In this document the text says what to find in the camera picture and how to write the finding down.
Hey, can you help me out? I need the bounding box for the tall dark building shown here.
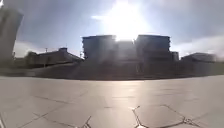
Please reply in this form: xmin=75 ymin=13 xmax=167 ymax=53
xmin=81 ymin=34 xmax=180 ymax=66

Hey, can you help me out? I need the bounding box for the low building with pitched roof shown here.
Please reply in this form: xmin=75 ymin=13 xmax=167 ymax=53
xmin=25 ymin=46 xmax=84 ymax=69

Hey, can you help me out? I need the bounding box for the grey paving slab plaza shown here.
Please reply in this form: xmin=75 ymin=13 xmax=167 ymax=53
xmin=0 ymin=74 xmax=224 ymax=128

